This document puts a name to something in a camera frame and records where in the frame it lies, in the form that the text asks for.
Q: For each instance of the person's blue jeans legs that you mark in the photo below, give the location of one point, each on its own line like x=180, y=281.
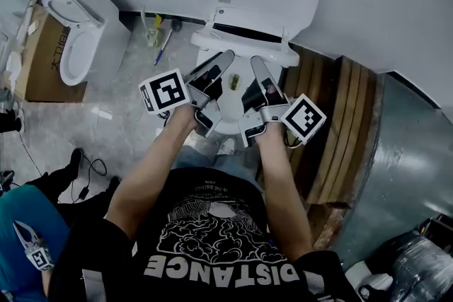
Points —
x=198, y=159

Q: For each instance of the small black power adapter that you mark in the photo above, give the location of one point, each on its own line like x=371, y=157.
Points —
x=83, y=194

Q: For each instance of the white yellow plumbing fitting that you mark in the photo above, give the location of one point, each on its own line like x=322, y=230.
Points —
x=153, y=39

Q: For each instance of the brown cardboard box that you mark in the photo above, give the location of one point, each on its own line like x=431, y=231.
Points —
x=42, y=74

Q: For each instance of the clear plastic wrapped bundle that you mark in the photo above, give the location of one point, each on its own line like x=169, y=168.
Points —
x=424, y=268

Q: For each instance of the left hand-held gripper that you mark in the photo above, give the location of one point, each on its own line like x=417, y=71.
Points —
x=164, y=92

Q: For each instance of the person's left forearm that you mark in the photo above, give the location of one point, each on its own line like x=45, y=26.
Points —
x=152, y=173

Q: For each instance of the person's white shoe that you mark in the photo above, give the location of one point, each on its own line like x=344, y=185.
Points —
x=228, y=146

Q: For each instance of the white toilet bowl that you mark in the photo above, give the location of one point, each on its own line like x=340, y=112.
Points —
x=279, y=54

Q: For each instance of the white plastic container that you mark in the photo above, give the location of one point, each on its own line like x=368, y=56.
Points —
x=375, y=284

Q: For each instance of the grey metal curved panel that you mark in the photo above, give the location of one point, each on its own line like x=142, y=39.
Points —
x=407, y=159

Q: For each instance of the blue white pen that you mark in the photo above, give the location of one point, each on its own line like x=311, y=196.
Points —
x=161, y=53

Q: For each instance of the person's black printed t-shirt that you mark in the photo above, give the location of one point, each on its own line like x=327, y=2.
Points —
x=106, y=258

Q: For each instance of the white toilet with lid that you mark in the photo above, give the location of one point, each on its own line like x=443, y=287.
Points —
x=226, y=125

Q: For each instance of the person's right forearm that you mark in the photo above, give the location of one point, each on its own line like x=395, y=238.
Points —
x=283, y=187

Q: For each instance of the white square toilet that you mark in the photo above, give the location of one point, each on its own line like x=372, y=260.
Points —
x=106, y=28

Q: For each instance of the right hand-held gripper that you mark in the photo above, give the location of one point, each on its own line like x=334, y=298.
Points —
x=302, y=118

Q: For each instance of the wooden slatted platform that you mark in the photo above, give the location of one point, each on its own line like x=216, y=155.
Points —
x=339, y=134

